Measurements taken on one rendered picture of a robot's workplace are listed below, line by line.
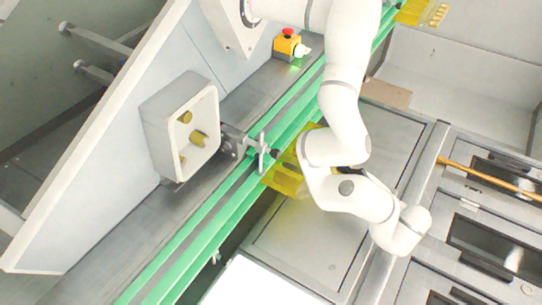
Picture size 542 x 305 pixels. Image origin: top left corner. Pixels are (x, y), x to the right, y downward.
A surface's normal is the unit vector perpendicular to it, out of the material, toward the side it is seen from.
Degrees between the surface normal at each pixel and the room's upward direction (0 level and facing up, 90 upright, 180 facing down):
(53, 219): 0
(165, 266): 90
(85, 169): 0
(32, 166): 90
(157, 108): 90
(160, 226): 90
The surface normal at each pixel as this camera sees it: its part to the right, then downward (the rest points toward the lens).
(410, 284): 0.05, -0.69
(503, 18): -0.51, 0.60
